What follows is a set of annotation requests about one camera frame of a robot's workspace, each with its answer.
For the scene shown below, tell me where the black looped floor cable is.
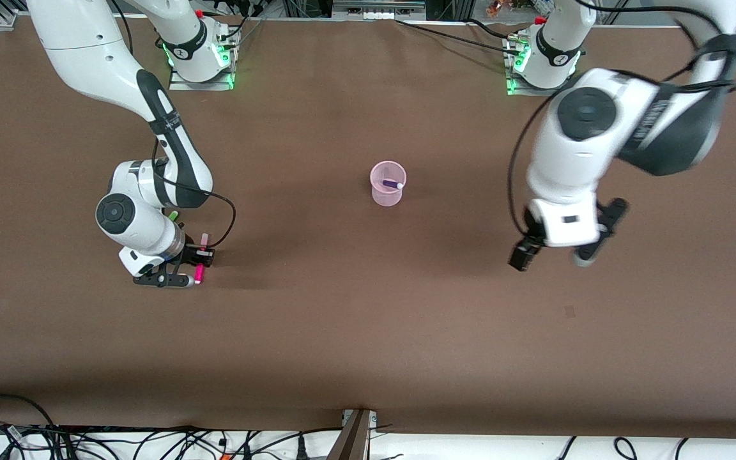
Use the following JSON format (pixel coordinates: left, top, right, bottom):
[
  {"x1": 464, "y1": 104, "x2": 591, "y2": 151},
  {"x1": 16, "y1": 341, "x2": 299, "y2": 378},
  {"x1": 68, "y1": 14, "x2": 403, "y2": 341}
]
[{"x1": 0, "y1": 394, "x2": 59, "y2": 441}]

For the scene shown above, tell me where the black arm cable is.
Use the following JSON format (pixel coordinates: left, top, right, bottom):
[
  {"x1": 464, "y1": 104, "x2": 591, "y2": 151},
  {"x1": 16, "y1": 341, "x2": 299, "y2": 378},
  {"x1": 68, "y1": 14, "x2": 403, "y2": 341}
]
[
  {"x1": 507, "y1": 0, "x2": 736, "y2": 241},
  {"x1": 151, "y1": 139, "x2": 237, "y2": 251}
]

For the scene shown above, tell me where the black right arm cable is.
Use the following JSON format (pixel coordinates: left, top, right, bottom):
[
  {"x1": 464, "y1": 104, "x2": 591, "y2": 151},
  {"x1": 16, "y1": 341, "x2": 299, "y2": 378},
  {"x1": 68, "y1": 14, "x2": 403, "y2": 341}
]
[{"x1": 151, "y1": 139, "x2": 237, "y2": 251}]

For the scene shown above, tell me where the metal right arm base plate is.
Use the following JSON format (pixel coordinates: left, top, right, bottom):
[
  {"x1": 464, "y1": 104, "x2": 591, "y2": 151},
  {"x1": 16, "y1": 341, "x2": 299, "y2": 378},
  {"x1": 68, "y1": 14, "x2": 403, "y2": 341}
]
[{"x1": 169, "y1": 64, "x2": 236, "y2": 91}]

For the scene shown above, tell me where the black cable on table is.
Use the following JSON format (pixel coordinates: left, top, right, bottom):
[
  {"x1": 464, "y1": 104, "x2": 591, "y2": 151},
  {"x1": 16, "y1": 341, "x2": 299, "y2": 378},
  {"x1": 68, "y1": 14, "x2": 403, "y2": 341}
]
[{"x1": 396, "y1": 19, "x2": 526, "y2": 56}]

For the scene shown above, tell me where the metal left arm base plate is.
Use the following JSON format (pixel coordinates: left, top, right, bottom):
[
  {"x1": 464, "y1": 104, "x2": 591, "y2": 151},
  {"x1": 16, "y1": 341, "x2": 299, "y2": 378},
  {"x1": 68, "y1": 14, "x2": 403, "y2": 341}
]
[{"x1": 507, "y1": 75, "x2": 574, "y2": 98}]

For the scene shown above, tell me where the pink marker pen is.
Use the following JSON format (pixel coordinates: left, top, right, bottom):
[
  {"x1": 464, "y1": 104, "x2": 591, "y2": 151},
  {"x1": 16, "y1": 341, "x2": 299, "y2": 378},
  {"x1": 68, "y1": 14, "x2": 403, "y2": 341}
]
[{"x1": 194, "y1": 233, "x2": 210, "y2": 285}]

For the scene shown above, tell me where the metal table clamp bracket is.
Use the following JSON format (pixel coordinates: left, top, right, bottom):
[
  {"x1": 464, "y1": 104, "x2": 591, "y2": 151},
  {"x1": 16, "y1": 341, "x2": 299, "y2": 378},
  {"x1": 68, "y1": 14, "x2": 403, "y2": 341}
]
[{"x1": 328, "y1": 409, "x2": 379, "y2": 460}]

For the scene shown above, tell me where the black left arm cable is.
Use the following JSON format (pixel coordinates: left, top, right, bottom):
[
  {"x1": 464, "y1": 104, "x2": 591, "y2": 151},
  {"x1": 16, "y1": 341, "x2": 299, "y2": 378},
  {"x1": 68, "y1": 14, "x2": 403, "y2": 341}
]
[{"x1": 507, "y1": 0, "x2": 736, "y2": 241}]

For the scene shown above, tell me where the pink mesh pen holder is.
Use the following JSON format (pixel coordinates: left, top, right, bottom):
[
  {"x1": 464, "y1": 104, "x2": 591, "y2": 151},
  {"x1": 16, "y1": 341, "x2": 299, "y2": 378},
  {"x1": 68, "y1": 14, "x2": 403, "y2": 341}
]
[{"x1": 370, "y1": 160, "x2": 407, "y2": 207}]

